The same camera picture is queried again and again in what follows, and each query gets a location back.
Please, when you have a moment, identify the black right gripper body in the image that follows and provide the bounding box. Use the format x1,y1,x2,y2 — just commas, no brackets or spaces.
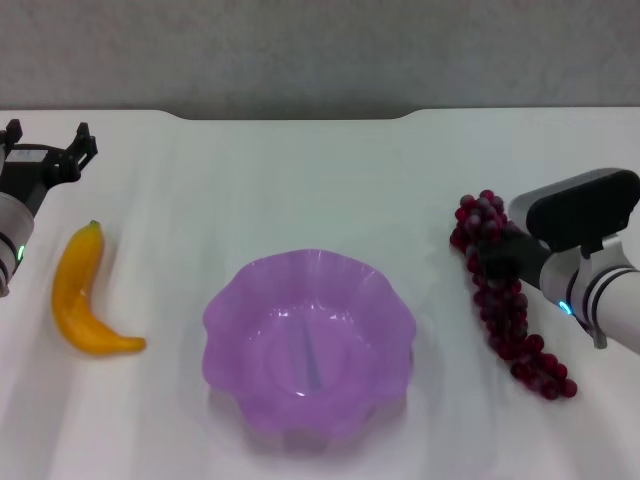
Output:
499,224,551,294

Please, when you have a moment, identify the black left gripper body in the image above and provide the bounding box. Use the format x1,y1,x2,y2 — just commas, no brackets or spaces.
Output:
0,143,81,216

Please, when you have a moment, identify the dark red grape bunch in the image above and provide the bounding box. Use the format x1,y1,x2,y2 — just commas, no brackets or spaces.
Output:
448,188,579,401

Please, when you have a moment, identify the yellow banana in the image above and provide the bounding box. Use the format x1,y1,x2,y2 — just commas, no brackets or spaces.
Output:
51,219,147,357

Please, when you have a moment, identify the purple translucent wavy bowl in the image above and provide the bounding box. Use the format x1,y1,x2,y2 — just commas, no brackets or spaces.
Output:
201,248,418,454

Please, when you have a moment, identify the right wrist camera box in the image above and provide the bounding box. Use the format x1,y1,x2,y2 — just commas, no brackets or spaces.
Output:
507,168,640,254

